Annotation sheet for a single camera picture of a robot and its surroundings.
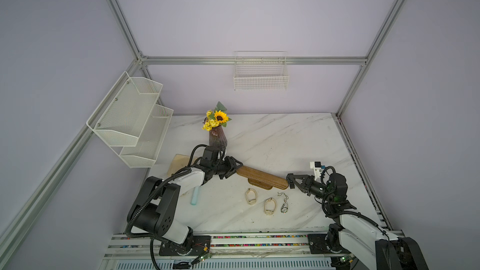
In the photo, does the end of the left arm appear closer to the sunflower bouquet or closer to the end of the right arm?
the sunflower bouquet

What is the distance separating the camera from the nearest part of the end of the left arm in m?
0.72

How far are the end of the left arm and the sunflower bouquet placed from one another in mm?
145

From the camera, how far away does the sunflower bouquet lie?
0.86 meters
